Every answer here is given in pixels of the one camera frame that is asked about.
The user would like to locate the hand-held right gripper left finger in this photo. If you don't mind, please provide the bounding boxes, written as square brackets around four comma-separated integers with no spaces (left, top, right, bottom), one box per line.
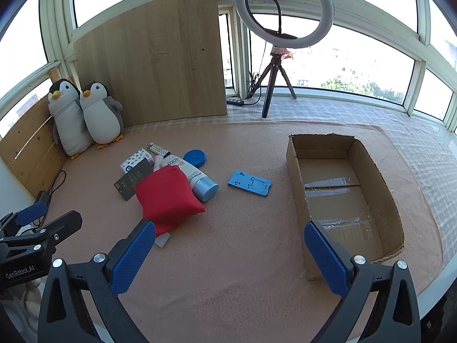
[37,219,158,343]

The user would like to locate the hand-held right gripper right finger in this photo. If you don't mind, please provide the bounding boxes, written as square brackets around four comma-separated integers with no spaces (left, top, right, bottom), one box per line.
[303,222,422,343]

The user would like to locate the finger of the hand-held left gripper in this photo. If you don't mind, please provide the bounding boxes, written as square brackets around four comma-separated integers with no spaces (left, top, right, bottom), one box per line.
[19,210,83,248]
[0,201,49,238]

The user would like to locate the red fabric pouch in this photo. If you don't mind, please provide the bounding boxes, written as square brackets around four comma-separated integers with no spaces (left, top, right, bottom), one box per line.
[135,167,207,249]

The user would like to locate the black slim box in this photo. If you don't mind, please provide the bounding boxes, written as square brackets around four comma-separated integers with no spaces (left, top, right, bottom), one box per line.
[114,158,152,202]

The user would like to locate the cardboard box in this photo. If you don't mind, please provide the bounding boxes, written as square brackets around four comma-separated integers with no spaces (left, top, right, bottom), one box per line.
[286,133,405,281]

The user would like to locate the patterned tissue pack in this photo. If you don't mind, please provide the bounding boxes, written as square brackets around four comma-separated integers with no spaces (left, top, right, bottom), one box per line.
[120,147,155,174]

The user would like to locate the white sunscreen bottle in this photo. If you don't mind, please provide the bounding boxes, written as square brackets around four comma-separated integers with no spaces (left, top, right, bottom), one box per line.
[159,154,219,202]

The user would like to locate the blue phone stand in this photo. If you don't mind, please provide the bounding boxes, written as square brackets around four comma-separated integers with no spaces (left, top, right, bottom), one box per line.
[228,170,273,197]

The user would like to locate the patterned lighter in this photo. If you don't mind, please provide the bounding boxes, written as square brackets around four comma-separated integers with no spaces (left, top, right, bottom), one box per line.
[147,142,172,157]

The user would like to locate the blue round case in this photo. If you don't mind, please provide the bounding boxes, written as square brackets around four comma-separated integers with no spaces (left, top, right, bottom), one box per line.
[183,149,208,168]

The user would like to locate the black power adapter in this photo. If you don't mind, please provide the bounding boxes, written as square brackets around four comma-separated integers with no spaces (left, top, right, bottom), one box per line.
[34,190,51,210]

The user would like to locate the pine wood board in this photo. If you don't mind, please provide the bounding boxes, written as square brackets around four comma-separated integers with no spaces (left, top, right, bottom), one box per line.
[0,93,70,198]

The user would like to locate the grey penguin plush toy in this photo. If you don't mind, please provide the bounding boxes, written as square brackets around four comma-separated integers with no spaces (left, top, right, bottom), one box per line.
[80,81,124,149]
[48,79,95,161]

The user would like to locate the black tripod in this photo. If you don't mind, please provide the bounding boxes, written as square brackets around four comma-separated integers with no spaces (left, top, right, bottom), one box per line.
[262,45,298,119]

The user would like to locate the large wooden board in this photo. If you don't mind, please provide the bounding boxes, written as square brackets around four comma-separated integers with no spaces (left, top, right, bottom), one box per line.
[73,0,228,128]

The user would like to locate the black cables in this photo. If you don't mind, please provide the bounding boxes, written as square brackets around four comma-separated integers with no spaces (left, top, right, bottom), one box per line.
[246,41,272,106]

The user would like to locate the white window frame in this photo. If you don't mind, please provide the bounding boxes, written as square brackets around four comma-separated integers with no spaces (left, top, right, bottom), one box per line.
[0,0,457,136]

